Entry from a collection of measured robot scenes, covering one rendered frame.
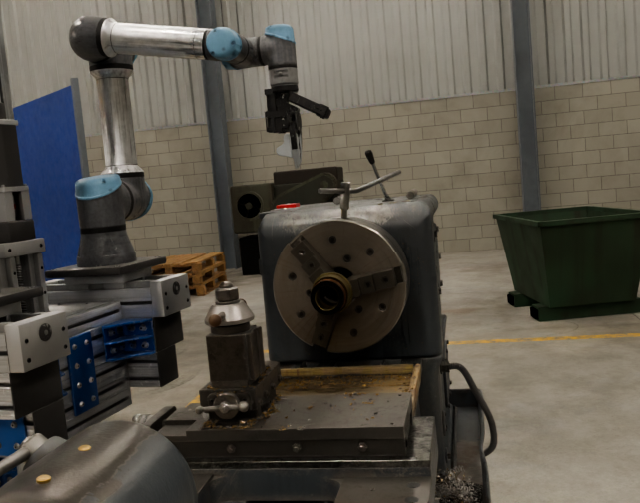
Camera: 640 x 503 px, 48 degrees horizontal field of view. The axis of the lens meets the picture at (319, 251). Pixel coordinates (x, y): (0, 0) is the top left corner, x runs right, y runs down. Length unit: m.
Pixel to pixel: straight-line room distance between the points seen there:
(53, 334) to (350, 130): 10.37
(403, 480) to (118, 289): 1.05
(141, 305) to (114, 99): 0.58
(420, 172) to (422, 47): 1.92
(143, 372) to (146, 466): 1.32
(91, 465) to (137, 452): 0.05
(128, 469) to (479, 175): 11.10
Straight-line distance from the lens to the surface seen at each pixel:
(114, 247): 1.92
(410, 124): 11.60
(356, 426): 1.09
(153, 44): 1.90
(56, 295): 2.02
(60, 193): 6.98
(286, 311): 1.72
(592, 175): 11.74
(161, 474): 0.60
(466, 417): 2.41
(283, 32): 1.92
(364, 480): 1.08
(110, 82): 2.08
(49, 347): 1.50
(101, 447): 0.60
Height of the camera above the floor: 1.33
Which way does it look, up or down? 6 degrees down
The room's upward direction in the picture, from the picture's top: 5 degrees counter-clockwise
